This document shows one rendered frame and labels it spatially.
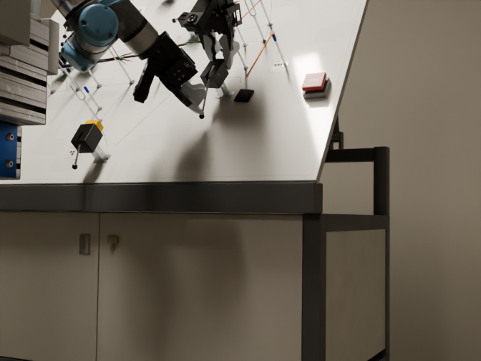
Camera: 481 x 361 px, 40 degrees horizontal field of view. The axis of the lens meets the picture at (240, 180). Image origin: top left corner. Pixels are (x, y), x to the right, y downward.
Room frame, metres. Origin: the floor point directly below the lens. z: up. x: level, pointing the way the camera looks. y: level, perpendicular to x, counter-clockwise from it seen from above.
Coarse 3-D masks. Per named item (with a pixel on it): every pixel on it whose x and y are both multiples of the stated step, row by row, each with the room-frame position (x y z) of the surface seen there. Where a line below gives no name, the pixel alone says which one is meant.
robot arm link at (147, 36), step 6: (150, 24) 1.47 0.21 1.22; (144, 30) 1.45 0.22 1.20; (150, 30) 1.46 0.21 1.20; (156, 30) 1.48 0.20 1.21; (138, 36) 1.44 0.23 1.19; (144, 36) 1.45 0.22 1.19; (150, 36) 1.46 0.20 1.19; (156, 36) 1.47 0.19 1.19; (126, 42) 1.46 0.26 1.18; (132, 42) 1.45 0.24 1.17; (138, 42) 1.45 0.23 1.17; (144, 42) 1.45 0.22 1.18; (150, 42) 1.46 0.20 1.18; (132, 48) 1.47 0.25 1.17; (138, 48) 1.46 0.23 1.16; (144, 48) 1.46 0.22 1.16; (138, 54) 1.49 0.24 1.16
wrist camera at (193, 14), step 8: (200, 0) 1.56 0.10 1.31; (208, 0) 1.55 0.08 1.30; (216, 0) 1.56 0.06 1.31; (200, 8) 1.54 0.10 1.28; (208, 8) 1.54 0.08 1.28; (192, 16) 1.53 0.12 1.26; (200, 16) 1.52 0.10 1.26; (208, 16) 1.54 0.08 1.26; (184, 24) 1.54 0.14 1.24; (192, 24) 1.52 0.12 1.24; (200, 24) 1.53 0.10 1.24
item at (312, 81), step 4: (320, 72) 1.54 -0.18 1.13; (324, 72) 1.54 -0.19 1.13; (308, 76) 1.55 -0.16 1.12; (312, 76) 1.54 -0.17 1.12; (316, 76) 1.54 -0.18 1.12; (320, 76) 1.53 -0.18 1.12; (324, 76) 1.53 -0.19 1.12; (304, 80) 1.54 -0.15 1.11; (308, 80) 1.54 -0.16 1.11; (312, 80) 1.53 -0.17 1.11; (316, 80) 1.53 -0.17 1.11; (320, 80) 1.52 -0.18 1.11; (324, 80) 1.53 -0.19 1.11; (304, 84) 1.54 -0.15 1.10; (308, 84) 1.53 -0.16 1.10; (312, 84) 1.53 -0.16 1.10; (316, 84) 1.52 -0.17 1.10; (320, 84) 1.52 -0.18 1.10; (304, 88) 1.53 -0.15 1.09; (308, 88) 1.53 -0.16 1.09; (312, 88) 1.52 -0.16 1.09; (316, 88) 1.52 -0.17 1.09; (320, 88) 1.52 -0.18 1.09
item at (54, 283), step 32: (0, 224) 1.83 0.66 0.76; (32, 224) 1.77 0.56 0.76; (64, 224) 1.72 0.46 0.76; (96, 224) 1.68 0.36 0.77; (0, 256) 1.83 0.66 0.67; (32, 256) 1.77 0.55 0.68; (64, 256) 1.72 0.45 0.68; (96, 256) 1.68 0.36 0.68; (0, 288) 1.82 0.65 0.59; (32, 288) 1.77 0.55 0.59; (64, 288) 1.72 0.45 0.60; (96, 288) 1.68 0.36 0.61; (0, 320) 1.82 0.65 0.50; (32, 320) 1.77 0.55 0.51; (64, 320) 1.72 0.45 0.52; (96, 320) 1.68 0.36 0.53; (0, 352) 1.82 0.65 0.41; (32, 352) 1.77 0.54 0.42; (64, 352) 1.72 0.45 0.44; (96, 352) 1.68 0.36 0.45
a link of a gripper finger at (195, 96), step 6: (186, 90) 1.54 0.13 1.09; (192, 90) 1.55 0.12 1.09; (198, 90) 1.55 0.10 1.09; (204, 90) 1.55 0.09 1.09; (186, 96) 1.55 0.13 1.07; (192, 96) 1.55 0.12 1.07; (198, 96) 1.56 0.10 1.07; (204, 96) 1.56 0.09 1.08; (192, 102) 1.56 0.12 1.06; (198, 102) 1.56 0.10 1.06; (192, 108) 1.56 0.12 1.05; (198, 108) 1.58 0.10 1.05
